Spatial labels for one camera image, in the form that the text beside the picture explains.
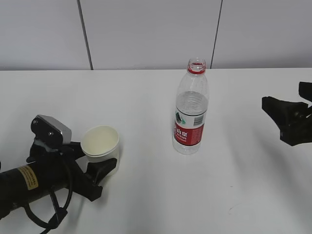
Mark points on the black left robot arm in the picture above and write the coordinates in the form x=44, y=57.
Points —
x=24, y=185

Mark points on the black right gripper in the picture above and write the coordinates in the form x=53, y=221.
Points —
x=293, y=118

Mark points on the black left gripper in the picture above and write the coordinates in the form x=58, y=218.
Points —
x=62, y=163

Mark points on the Nongfu Spring water bottle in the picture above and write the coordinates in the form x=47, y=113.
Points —
x=191, y=105

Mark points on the white paper cup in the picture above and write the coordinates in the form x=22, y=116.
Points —
x=100, y=144

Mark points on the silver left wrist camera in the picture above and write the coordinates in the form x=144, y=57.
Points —
x=50, y=131

